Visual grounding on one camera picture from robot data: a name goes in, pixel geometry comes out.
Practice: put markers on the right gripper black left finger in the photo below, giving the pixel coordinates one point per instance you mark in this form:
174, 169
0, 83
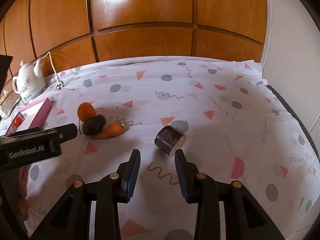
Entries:
69, 218

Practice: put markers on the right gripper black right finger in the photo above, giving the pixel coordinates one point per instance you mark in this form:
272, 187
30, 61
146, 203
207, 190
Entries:
244, 216

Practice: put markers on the red tomato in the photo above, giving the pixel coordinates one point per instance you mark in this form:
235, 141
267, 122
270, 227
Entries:
17, 121

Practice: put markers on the orange mandarin with stem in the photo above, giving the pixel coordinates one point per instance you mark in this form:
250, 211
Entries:
85, 111

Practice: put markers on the dark avocado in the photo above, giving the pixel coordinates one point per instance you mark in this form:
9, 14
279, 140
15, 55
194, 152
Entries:
94, 125

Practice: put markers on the orange carrot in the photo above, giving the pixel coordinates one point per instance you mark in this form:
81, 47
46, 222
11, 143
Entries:
114, 130

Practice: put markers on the person's left hand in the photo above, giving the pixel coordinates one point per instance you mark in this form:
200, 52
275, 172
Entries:
18, 203

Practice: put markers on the pink rimmed white tray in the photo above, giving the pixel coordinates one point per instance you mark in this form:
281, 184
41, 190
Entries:
33, 115

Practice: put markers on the white ceramic electric kettle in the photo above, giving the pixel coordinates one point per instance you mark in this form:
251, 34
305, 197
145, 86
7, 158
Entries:
30, 81

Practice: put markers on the patterned white tablecloth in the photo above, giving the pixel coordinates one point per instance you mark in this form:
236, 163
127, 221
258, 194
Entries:
237, 127

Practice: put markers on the wooden panelled cabinet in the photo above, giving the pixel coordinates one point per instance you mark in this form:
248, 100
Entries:
79, 32

